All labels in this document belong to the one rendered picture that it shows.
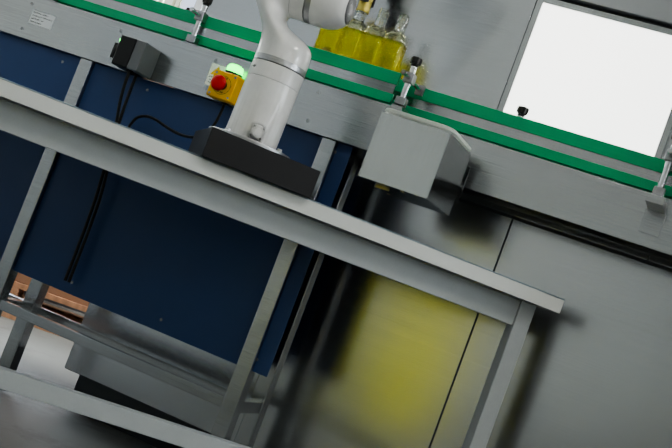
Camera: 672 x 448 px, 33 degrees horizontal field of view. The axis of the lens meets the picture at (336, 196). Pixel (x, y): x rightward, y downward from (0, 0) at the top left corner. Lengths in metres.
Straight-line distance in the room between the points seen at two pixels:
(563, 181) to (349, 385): 0.78
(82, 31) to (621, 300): 1.58
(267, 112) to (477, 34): 0.80
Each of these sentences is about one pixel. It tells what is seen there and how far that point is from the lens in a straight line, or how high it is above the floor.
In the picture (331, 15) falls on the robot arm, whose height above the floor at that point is 1.14.
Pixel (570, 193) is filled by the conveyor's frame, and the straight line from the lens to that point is 2.69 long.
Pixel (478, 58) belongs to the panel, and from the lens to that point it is 3.00.
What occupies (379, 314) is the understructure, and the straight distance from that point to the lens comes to 2.96.
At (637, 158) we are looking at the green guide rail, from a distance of 2.71.
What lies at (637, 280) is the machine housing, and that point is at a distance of 2.86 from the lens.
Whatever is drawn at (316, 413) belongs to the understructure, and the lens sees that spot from 3.00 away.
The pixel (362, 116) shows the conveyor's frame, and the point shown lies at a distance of 2.74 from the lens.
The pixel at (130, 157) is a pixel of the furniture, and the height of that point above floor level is 0.70.
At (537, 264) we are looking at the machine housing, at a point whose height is 0.82.
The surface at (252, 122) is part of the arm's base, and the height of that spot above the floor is 0.86.
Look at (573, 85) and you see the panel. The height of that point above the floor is 1.28.
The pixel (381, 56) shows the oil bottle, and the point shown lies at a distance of 2.91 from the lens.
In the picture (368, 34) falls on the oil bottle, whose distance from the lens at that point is 2.94.
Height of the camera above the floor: 0.61
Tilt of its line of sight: 4 degrees up
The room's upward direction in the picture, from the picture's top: 21 degrees clockwise
